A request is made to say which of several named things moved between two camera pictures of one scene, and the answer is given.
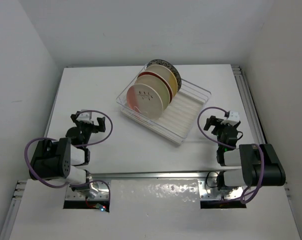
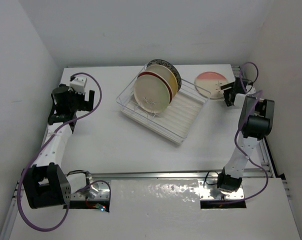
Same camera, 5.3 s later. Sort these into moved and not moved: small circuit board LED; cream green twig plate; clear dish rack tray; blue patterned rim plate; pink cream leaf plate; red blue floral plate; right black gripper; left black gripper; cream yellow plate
Moved: right black gripper; pink cream leaf plate; left black gripper
Not moved: blue patterned rim plate; clear dish rack tray; small circuit board LED; cream green twig plate; cream yellow plate; red blue floral plate
